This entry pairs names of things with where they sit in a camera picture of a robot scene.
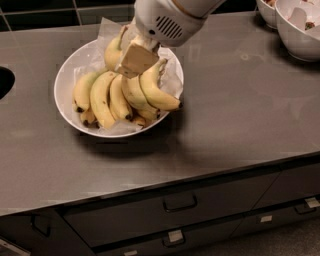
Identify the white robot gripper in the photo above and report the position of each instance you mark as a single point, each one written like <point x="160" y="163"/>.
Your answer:
<point x="166" y="20"/>

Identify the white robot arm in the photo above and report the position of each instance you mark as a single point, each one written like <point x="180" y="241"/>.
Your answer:
<point x="133" y="35"/>

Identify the small lower yellow banana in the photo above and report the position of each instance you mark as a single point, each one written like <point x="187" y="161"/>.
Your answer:
<point x="120" y="108"/>

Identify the long left-centre yellow banana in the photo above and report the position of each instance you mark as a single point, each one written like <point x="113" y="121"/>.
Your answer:
<point x="99" y="99"/>

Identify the small bottom-left banana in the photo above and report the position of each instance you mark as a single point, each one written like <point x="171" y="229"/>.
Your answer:
<point x="88" y="118"/>

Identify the white ceramic bowl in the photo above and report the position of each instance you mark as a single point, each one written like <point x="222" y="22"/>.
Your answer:
<point x="66" y="83"/>

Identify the small white bowl top right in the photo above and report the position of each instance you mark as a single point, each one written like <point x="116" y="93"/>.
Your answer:
<point x="266" y="9"/>

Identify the large white bowl top right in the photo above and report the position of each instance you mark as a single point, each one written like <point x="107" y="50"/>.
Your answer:
<point x="298" y="24"/>

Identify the upper middle drawer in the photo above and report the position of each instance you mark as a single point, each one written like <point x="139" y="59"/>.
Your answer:
<point x="100" y="224"/>

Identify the lower middle drawer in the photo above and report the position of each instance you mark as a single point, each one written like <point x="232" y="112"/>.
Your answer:
<point x="174" y="240"/>

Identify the left cabinet door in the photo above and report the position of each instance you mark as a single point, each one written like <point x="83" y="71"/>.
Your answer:
<point x="43" y="234"/>

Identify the right cabinet drawer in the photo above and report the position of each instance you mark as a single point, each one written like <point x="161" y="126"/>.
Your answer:
<point x="293" y="197"/>

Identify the black drawer handle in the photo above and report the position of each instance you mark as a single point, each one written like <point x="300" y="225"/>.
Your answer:
<point x="179" y="203"/>

